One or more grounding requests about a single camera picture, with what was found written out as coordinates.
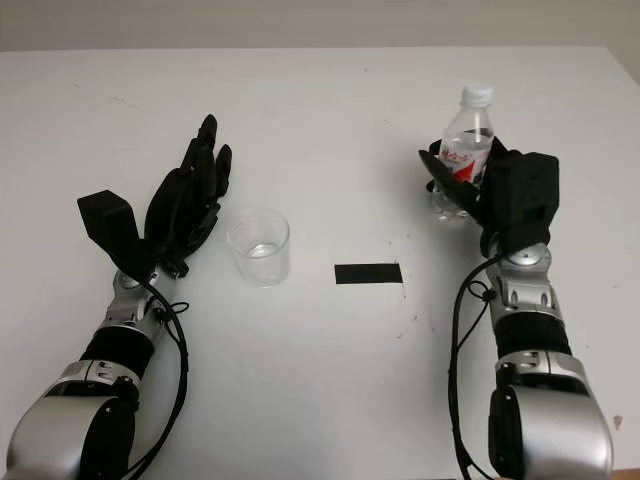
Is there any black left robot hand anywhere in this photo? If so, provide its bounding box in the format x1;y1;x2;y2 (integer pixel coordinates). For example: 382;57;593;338
143;113;235;278

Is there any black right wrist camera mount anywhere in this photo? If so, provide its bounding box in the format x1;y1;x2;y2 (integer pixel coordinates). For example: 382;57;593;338
485;151;561;239

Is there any clear water bottle red label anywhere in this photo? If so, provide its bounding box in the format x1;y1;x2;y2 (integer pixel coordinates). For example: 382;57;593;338
429;84;497;224

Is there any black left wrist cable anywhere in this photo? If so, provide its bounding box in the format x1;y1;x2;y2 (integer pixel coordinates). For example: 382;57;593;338
124;278;194;480

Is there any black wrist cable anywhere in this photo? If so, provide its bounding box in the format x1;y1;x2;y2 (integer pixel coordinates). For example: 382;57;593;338
451;253;503;480
124;278;194;480

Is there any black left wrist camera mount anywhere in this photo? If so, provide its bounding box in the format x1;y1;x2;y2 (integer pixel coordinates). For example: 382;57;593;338
76;189;157;282

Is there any black tape strip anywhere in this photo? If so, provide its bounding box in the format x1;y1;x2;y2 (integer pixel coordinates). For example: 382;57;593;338
333;262;405;287

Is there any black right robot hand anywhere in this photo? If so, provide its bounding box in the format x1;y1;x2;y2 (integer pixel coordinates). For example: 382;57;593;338
417;137;552;257

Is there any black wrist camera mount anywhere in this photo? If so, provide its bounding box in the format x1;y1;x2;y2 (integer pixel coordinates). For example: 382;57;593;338
485;151;561;239
76;189;157;282

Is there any clear plastic cup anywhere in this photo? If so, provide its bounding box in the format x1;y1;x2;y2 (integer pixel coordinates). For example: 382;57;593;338
226;207;292;289

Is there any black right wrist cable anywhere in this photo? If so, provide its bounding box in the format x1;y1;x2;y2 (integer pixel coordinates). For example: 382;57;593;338
451;253;503;480

